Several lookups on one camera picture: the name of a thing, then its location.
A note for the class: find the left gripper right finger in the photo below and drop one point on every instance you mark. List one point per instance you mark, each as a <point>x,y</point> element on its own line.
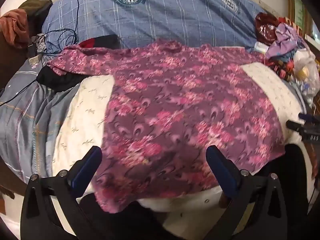
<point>257,208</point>

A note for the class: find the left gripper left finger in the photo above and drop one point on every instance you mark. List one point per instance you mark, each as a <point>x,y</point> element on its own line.
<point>39,219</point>

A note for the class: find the purple floral garment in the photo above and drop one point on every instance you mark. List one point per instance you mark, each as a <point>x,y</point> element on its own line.
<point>169,103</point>

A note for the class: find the cream leaf-print pillow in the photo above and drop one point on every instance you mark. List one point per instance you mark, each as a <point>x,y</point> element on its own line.
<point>83,125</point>

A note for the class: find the lilac cloth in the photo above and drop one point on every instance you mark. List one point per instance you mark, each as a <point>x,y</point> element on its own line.
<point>287,39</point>

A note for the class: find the dark red plastic bag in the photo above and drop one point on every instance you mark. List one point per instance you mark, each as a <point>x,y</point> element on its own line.
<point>265,27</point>

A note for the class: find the black and red garment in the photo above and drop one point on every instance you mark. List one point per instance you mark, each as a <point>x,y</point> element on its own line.
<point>77,62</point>

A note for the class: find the blue plaid quilt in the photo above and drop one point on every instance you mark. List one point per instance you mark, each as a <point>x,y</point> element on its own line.
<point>138,23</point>

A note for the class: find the orange cloth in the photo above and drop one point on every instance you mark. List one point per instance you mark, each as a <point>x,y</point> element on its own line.
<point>15,28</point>

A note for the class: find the dark olive cloth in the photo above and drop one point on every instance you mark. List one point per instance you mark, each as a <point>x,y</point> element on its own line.
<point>37,11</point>

